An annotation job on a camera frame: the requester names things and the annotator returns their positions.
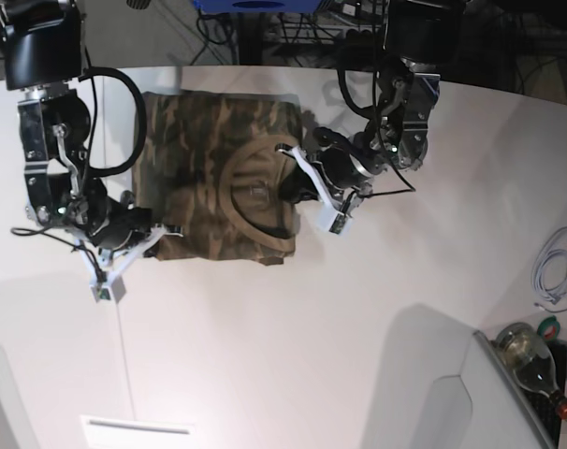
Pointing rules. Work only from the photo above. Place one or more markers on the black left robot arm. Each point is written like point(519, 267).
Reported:
point(389, 77)

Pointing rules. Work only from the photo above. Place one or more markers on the blue box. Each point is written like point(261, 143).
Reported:
point(258, 6)

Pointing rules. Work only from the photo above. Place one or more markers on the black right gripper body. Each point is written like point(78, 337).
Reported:
point(111, 223)

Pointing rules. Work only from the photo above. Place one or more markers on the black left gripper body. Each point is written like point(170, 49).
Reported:
point(344, 164)

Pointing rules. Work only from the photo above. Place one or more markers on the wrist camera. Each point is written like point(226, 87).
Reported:
point(113, 289)
point(333, 221)

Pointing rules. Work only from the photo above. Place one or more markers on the camouflage t-shirt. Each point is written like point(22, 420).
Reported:
point(210, 167)

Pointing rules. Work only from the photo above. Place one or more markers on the green tape roll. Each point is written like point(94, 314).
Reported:
point(549, 329)

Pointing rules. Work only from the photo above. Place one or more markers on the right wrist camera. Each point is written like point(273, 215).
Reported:
point(113, 289)

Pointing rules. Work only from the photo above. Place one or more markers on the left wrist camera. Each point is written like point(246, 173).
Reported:
point(333, 221)

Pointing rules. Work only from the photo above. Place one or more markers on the clear glass bottle red cap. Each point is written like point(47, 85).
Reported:
point(526, 355)

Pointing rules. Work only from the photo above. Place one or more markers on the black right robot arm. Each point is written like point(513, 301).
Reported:
point(43, 50)

